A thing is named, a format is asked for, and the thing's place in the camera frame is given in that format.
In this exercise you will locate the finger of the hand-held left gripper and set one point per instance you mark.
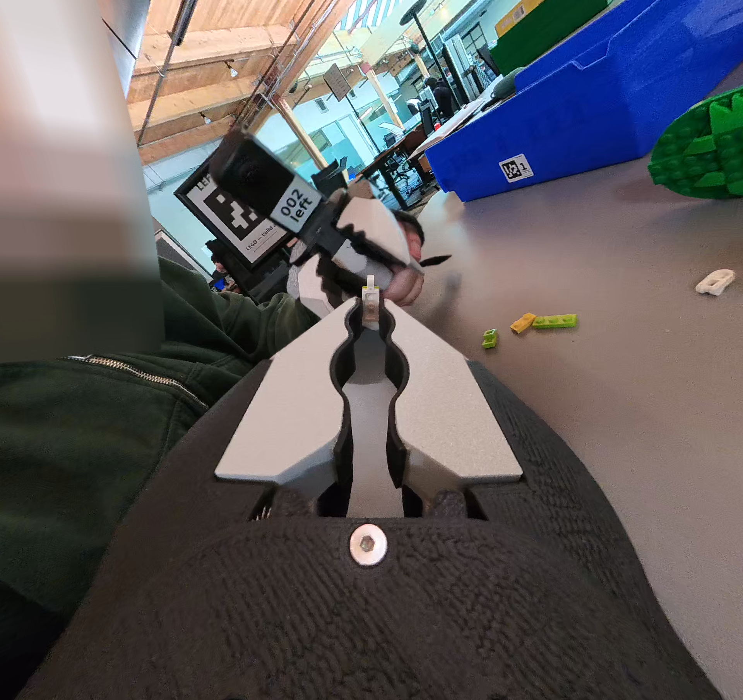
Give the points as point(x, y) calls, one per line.
point(377, 227)
point(310, 292)

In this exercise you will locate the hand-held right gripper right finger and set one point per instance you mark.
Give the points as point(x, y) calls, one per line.
point(453, 421)

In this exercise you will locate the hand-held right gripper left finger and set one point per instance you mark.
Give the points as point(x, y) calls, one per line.
point(278, 421)

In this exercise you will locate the small white lego assembly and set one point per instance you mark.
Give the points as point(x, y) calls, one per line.
point(370, 311)

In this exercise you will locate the person's left forearm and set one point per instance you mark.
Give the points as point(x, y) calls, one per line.
point(244, 317)

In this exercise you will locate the small lime lego piece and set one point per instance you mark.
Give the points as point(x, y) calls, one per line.
point(489, 338)

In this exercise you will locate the yellow lego piece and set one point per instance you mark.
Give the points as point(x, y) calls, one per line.
point(522, 322)

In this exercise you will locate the long lime lego plate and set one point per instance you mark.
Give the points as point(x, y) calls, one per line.
point(554, 321)

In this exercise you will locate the white lego piece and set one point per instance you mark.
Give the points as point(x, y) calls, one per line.
point(711, 285)

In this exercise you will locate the green oval lego base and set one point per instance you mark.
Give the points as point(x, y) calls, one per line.
point(702, 148)

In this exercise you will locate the person's left hand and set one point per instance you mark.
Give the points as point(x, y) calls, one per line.
point(403, 289)

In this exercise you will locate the framed marker sign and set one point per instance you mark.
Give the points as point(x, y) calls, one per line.
point(232, 218)

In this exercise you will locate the black office chair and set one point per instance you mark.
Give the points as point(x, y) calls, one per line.
point(329, 180)

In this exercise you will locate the dark hanging sign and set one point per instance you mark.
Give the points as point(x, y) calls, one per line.
point(338, 80)

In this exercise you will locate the person's green jacket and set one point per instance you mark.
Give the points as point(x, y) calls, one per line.
point(87, 421)

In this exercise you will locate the grey-green pouch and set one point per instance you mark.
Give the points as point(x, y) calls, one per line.
point(507, 83)

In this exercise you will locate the black floor lamp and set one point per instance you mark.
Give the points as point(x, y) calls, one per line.
point(413, 6)

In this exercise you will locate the blue plastic bin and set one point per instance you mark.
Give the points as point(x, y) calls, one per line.
point(580, 114)

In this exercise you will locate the green plastic bin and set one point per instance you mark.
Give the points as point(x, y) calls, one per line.
point(551, 21)

